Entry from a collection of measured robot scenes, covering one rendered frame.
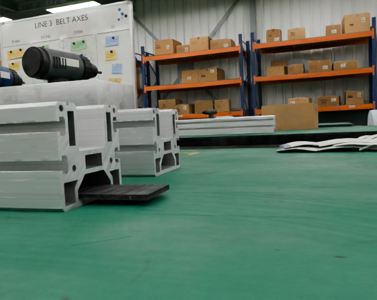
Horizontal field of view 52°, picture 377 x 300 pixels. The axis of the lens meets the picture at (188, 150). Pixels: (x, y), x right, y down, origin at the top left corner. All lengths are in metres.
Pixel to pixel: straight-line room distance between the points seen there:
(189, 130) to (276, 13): 9.36
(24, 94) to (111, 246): 0.38
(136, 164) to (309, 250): 0.32
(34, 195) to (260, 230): 0.18
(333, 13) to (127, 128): 10.67
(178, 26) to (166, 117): 11.33
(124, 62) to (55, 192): 3.31
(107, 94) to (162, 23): 11.57
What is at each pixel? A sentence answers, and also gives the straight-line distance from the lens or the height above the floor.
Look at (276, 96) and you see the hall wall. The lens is 10.89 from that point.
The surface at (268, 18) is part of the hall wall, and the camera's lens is 11.20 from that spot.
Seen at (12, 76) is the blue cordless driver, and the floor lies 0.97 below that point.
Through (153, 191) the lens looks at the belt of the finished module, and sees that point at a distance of 0.32.
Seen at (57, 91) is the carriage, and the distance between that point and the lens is 0.54.
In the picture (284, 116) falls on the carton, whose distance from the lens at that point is 2.34.
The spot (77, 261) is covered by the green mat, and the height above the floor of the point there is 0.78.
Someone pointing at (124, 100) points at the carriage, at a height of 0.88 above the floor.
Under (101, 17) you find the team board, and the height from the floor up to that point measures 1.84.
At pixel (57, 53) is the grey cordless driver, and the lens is 0.79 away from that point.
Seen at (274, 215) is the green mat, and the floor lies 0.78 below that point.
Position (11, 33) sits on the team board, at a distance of 4.42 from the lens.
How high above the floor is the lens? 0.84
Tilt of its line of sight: 4 degrees down
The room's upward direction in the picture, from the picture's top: 3 degrees counter-clockwise
